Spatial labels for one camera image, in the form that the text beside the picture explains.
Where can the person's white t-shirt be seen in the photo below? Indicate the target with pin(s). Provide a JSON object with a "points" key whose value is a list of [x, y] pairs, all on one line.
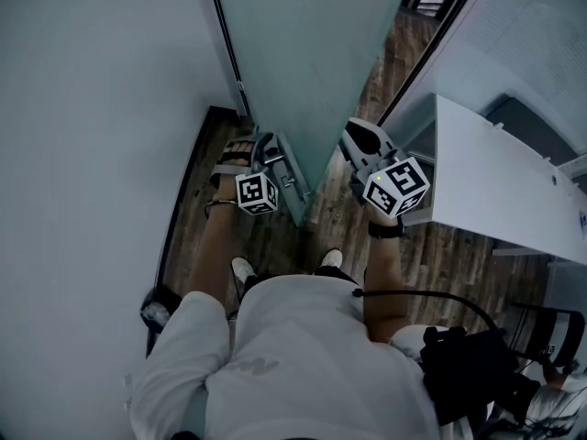
{"points": [[298, 360]]}

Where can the person's white right shoe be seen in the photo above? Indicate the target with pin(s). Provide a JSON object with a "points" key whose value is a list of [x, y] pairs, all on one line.
{"points": [[332, 258]]}

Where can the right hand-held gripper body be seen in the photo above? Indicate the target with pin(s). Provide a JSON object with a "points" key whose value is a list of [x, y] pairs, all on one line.
{"points": [[394, 186]]}

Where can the small blue object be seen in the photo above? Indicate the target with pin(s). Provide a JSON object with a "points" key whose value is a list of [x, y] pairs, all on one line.
{"points": [[583, 225]]}

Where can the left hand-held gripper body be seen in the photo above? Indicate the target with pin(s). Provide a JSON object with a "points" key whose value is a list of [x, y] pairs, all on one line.
{"points": [[252, 193]]}

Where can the black equipment pack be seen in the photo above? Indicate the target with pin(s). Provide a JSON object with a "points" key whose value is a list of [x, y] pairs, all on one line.
{"points": [[468, 369]]}

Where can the black folding chair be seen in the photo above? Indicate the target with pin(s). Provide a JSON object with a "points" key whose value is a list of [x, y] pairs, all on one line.
{"points": [[543, 337]]}

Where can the person's white shoe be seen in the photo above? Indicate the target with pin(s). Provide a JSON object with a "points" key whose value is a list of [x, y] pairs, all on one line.
{"points": [[243, 267], [332, 258]]}

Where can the person's black shorts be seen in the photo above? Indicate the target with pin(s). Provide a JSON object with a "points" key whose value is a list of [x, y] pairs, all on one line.
{"points": [[337, 277]]}

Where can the person's left hand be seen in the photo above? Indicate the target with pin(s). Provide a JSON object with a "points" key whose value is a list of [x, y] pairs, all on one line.
{"points": [[224, 188]]}

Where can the black wristwatch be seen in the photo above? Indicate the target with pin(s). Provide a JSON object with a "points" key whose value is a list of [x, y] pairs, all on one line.
{"points": [[385, 231]]}

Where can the person's right forearm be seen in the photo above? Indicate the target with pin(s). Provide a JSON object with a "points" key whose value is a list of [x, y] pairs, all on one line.
{"points": [[383, 282]]}

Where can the frosted glass partition panel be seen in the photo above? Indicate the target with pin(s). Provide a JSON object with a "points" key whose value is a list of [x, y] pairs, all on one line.
{"points": [[518, 25]]}

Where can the person's left forearm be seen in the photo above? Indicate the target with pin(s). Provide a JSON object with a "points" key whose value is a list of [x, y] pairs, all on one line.
{"points": [[211, 255]]}

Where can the long white table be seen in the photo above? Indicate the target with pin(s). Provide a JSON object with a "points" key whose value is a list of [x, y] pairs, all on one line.
{"points": [[495, 190]]}

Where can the person's white left shoe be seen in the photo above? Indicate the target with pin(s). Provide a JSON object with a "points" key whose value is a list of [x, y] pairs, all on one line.
{"points": [[243, 267]]}

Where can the metal lock thumb turn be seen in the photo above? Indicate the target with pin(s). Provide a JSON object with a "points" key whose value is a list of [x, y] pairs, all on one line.
{"points": [[288, 181]]}

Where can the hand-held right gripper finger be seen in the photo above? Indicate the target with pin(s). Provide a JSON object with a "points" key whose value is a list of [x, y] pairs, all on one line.
{"points": [[384, 141], [352, 151]]}

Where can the white door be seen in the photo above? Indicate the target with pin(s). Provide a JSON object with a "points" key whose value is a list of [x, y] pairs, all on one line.
{"points": [[312, 39]]}

